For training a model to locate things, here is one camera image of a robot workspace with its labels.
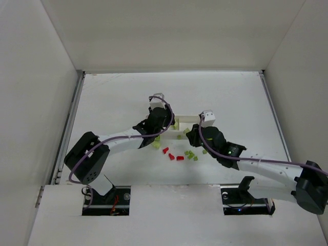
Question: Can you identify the light green sloped lego brick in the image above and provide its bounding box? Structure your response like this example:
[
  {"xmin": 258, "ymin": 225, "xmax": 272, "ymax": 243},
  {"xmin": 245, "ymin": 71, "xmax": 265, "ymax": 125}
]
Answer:
[{"xmin": 152, "ymin": 141, "xmax": 161, "ymax": 149}]

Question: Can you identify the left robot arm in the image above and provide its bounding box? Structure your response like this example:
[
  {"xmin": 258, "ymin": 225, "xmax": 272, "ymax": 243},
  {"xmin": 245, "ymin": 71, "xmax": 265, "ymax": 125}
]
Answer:
[{"xmin": 64, "ymin": 106, "xmax": 174, "ymax": 200}]

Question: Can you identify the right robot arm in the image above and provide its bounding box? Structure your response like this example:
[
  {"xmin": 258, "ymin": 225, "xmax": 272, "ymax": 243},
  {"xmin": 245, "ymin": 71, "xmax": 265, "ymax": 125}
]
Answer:
[{"xmin": 186, "ymin": 124, "xmax": 327, "ymax": 215}]

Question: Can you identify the white divided sorting tray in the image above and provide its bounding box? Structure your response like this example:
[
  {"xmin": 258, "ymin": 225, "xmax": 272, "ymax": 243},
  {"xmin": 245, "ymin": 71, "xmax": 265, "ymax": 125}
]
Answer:
[{"xmin": 160, "ymin": 115, "xmax": 200, "ymax": 140}]

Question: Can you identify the red lego piece upper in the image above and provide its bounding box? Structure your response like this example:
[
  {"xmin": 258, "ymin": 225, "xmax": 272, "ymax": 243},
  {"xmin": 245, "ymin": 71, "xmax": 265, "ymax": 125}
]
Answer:
[{"xmin": 162, "ymin": 147, "xmax": 169, "ymax": 154}]

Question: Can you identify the red lego piece middle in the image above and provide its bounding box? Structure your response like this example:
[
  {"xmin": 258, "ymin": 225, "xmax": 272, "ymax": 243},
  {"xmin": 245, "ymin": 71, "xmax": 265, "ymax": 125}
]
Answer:
[{"xmin": 169, "ymin": 153, "xmax": 175, "ymax": 160}]

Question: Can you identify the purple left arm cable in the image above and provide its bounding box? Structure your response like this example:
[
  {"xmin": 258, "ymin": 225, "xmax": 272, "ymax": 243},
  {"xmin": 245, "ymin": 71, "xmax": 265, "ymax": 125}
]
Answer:
[{"xmin": 68, "ymin": 95, "xmax": 175, "ymax": 211}]

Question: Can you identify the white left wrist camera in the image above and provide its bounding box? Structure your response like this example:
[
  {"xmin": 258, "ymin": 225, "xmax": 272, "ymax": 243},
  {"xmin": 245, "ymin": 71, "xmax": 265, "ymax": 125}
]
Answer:
[{"xmin": 149, "ymin": 93, "xmax": 165, "ymax": 110}]

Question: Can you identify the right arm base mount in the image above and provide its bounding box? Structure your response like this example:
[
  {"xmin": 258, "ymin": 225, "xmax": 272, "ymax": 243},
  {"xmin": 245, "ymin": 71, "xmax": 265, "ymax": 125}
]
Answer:
[{"xmin": 220, "ymin": 176, "xmax": 276, "ymax": 216}]

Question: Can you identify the right aluminium frame rail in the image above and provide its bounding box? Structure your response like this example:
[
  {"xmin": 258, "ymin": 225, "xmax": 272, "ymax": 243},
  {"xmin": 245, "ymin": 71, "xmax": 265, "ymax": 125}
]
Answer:
[{"xmin": 258, "ymin": 70, "xmax": 291, "ymax": 161}]

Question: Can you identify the aluminium frame rail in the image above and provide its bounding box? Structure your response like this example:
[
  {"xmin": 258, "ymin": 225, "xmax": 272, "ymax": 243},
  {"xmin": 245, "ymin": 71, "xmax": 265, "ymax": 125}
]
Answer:
[
  {"xmin": 258, "ymin": 70, "xmax": 291, "ymax": 161},
  {"xmin": 46, "ymin": 70, "xmax": 86, "ymax": 185}
]

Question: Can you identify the left aluminium frame rail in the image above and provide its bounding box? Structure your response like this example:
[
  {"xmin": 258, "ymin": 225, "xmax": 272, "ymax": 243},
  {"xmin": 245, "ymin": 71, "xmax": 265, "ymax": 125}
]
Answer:
[{"xmin": 46, "ymin": 70, "xmax": 86, "ymax": 185}]

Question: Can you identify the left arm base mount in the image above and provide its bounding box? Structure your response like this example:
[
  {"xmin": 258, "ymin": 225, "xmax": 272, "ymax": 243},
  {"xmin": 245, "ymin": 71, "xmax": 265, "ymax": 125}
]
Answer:
[{"xmin": 81, "ymin": 186, "xmax": 131, "ymax": 216}]

